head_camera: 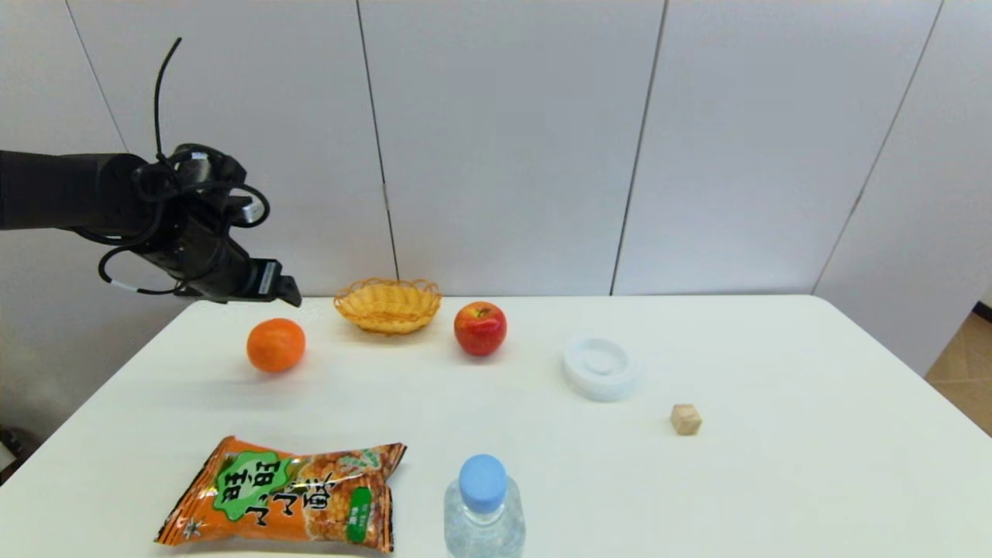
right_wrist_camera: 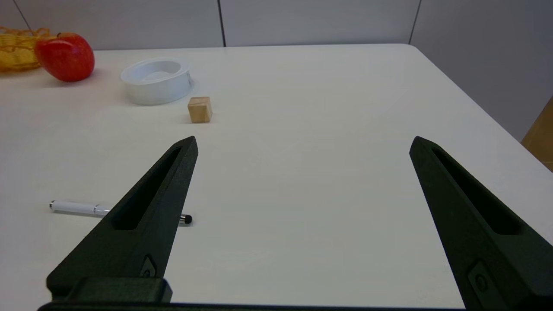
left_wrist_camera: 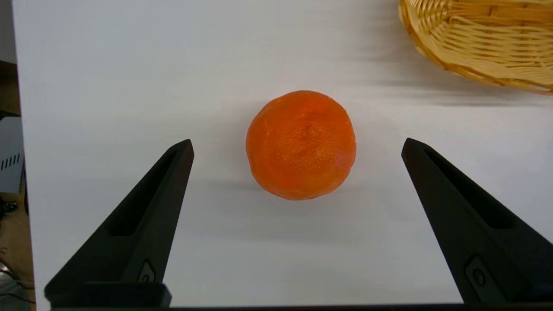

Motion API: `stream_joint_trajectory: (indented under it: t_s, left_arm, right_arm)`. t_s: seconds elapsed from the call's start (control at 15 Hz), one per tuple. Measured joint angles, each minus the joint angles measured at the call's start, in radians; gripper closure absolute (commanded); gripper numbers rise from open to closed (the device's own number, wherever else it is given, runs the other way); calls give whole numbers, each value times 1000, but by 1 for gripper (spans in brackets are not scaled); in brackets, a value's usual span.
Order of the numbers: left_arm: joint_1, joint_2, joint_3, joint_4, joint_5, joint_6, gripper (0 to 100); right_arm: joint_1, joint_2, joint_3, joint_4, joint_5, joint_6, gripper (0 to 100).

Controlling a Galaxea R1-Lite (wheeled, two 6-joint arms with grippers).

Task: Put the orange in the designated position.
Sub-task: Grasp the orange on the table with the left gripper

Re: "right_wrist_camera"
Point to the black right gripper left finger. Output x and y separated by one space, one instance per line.
142 216

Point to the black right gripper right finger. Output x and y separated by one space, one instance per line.
484 242

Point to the white stylus pen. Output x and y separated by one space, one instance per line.
77 207

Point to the small wooden cube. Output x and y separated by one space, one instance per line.
200 109

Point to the white round plastic dish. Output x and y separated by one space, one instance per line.
156 84

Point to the red apple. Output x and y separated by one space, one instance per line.
65 56

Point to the yellow wicker basket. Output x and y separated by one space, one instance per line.
15 52

